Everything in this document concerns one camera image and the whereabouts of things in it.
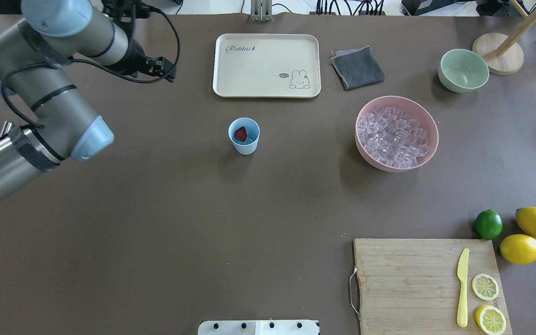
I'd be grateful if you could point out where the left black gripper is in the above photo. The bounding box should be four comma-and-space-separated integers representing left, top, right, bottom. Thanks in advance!
102, 0, 176, 82

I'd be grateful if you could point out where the red strawberry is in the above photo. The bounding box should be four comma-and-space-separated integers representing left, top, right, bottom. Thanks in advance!
233, 127, 248, 142

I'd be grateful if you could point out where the light blue plastic cup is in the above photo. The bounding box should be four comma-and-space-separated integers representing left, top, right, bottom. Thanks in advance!
228, 117, 261, 155

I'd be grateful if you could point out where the steel muddler black tip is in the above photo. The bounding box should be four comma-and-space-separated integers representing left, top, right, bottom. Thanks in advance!
0, 121, 15, 139

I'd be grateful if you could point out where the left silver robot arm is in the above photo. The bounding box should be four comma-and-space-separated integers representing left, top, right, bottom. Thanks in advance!
0, 0, 177, 201

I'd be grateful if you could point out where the pink bowl of ice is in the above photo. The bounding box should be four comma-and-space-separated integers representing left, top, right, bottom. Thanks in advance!
355, 95, 440, 172

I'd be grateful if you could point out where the cream rabbit tray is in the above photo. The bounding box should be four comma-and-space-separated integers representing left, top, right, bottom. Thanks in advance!
213, 33, 322, 98

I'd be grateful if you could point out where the grey folded cloth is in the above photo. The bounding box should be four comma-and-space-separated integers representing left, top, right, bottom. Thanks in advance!
330, 45, 385, 91

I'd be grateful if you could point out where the green ceramic bowl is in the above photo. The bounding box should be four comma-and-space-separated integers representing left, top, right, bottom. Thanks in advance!
438, 49, 489, 93

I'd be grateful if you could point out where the wooden cutting board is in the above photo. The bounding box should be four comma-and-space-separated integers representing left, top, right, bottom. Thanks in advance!
353, 238, 501, 335

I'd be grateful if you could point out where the wooden mug tree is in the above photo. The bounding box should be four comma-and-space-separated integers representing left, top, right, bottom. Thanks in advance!
472, 0, 536, 75

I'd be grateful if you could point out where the yellow plastic knife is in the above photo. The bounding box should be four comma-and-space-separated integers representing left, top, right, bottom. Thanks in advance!
456, 248, 470, 328

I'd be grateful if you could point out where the green lime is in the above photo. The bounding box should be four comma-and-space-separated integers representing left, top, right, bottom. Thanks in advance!
475, 209, 503, 240

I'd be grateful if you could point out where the lemon half slice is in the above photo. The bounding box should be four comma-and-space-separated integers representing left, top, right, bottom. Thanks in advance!
475, 305, 508, 335
471, 273, 499, 301

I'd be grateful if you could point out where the aluminium frame post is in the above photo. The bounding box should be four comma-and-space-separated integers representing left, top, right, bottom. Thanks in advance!
250, 0, 274, 22

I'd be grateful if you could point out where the white camera pillar base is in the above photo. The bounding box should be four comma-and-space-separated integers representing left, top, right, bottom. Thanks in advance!
197, 319, 321, 335

